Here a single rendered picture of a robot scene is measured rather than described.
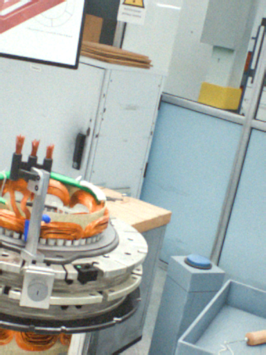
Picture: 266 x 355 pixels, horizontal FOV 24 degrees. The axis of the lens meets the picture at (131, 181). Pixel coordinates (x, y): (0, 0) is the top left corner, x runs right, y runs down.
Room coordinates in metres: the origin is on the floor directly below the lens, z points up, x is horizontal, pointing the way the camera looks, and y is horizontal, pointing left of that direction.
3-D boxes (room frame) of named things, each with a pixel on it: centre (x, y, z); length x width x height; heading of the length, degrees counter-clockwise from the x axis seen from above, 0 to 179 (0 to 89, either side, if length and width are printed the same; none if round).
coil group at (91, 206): (0.93, 0.06, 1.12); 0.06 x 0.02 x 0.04; 53
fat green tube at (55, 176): (0.94, 0.09, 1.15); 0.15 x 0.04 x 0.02; 53
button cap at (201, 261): (1.03, -0.14, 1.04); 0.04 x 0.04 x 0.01
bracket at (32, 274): (0.72, 0.09, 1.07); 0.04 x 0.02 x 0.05; 101
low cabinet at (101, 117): (3.61, 0.46, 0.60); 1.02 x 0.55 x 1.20; 51
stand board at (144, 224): (1.17, 0.04, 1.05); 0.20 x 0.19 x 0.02; 62
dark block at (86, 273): (0.76, 0.03, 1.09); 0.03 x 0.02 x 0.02; 130
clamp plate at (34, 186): (0.74, 0.11, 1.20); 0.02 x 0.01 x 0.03; 45
